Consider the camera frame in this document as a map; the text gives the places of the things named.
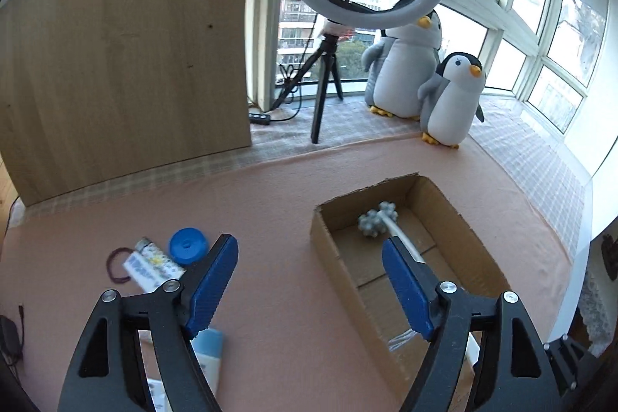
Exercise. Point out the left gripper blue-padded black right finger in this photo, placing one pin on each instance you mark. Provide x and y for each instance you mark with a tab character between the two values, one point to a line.
513	372

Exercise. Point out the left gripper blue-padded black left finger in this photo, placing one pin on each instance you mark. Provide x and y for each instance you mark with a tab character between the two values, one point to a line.
106	371

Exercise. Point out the white bottle light-blue cap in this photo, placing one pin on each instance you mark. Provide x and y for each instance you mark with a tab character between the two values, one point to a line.
208	348

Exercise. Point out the white massage roller grey balls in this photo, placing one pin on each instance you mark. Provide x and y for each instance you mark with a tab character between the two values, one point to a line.
384	220

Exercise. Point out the blue-white packet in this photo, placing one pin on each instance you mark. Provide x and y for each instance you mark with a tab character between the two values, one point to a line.
158	395

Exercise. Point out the black power adapter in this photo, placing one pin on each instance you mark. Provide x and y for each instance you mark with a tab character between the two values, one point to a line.
11	345

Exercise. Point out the patterned white tissue pack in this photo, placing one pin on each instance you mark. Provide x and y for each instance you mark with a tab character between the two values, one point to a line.
147	276

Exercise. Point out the cardboard box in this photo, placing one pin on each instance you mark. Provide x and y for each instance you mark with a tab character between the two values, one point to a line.
354	264

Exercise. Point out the blue round lid tin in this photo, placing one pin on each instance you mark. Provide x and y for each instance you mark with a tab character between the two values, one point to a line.
187	246

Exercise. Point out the small plush penguin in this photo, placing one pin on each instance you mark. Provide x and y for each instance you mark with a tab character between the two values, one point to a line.
450	100

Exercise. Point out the oak veneer board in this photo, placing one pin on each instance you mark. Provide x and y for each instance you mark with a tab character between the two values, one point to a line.
92	90

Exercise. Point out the large plush penguin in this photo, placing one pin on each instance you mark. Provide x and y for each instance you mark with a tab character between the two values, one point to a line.
405	58

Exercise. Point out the black tripod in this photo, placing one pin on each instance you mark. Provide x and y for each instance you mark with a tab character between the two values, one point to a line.
326	52

